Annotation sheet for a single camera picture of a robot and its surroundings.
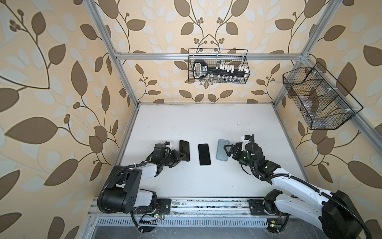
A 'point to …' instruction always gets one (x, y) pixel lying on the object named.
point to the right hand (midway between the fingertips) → (229, 150)
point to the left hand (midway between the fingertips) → (186, 154)
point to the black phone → (204, 153)
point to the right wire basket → (322, 101)
